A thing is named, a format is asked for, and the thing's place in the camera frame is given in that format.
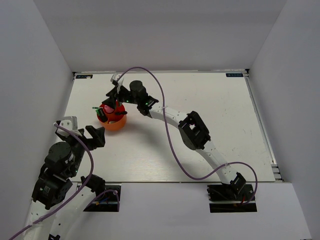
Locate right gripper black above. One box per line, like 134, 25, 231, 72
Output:
102, 84, 140, 110

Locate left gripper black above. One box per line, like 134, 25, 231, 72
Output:
56, 124, 106, 176

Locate black handled scissors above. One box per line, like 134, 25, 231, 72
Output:
115, 111, 128, 116

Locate pink capped clear marker tube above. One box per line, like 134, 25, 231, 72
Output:
104, 105, 114, 114

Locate green capped black highlighter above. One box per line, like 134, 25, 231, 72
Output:
95, 108, 108, 123

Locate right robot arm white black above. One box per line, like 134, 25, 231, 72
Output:
102, 79, 246, 200

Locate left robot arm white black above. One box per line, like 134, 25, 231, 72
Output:
22, 120, 106, 240

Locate red round pen holder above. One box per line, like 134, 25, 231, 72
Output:
96, 102, 127, 132

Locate left blue table label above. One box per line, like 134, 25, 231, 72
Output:
75, 74, 93, 79

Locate blue table label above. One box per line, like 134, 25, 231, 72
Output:
75, 74, 93, 79
225, 73, 244, 78

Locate right blue table label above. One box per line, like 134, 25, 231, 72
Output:
225, 73, 244, 78

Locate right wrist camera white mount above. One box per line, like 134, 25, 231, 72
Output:
110, 72, 124, 93

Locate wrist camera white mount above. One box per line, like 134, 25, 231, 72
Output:
110, 72, 124, 93
55, 116, 81, 138

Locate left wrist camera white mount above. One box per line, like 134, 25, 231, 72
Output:
55, 116, 81, 138

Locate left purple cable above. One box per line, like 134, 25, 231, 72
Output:
9, 122, 120, 240

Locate purple cable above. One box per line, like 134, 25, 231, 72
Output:
117, 66, 259, 206
9, 122, 120, 240

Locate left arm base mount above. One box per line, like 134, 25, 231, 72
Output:
83, 184, 122, 213

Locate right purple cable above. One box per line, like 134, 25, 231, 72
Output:
117, 66, 259, 206

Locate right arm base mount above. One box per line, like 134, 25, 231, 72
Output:
207, 184, 258, 214

